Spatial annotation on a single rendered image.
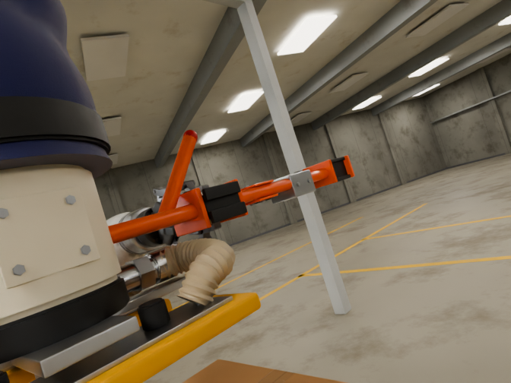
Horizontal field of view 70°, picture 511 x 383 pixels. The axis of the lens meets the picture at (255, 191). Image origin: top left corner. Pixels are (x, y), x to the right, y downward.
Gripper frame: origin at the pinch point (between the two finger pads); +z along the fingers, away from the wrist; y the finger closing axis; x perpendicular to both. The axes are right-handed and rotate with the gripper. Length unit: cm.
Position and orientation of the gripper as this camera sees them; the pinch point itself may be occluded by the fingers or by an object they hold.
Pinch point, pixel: (213, 206)
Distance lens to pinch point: 58.5
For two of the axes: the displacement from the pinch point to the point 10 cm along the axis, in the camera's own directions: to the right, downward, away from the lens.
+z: 6.8, -2.4, -6.9
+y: 3.0, 9.5, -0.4
